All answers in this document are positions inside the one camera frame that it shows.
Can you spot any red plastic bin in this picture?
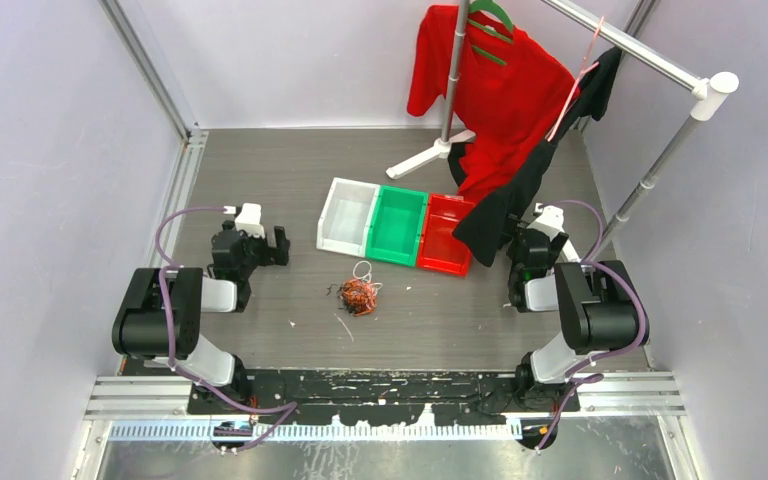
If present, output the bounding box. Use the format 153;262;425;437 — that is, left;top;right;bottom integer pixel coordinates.
416;193;474;277

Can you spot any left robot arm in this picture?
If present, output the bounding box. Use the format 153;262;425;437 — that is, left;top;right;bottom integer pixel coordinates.
111;221;291;413

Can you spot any red t-shirt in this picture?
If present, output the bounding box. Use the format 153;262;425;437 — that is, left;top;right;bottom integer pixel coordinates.
406;5;574;202

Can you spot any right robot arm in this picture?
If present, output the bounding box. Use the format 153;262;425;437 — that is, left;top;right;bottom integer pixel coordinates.
506;226;649;411

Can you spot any orange cable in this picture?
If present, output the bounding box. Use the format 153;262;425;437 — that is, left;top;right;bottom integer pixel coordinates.
338;277;383;318

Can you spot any white thin cable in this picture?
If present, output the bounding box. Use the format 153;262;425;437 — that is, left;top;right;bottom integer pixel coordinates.
352;260;384;293

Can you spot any green plastic bin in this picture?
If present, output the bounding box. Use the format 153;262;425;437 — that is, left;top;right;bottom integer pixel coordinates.
365;185;429;267

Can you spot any black t-shirt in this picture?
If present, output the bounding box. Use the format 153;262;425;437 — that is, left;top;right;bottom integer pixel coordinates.
453;47;622;267

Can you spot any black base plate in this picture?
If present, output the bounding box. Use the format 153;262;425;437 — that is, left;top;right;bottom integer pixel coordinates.
187;368;582;429

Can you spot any white plastic bin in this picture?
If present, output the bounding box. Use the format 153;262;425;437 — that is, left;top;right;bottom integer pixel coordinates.
316;177;380;258

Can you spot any pink clothes hanger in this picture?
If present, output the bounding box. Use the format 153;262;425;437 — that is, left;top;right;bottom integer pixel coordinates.
545;16;605;141

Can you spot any metal clothes rack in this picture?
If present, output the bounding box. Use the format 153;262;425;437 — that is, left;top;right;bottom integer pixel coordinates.
385;0;740;260

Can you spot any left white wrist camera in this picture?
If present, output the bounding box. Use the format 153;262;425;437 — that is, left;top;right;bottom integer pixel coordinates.
234;203;266;239

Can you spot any green clothes hanger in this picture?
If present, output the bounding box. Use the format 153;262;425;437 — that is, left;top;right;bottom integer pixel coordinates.
467;0;515;45

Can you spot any aluminium frame rail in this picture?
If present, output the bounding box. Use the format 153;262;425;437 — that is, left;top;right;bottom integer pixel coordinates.
84;372;685;449

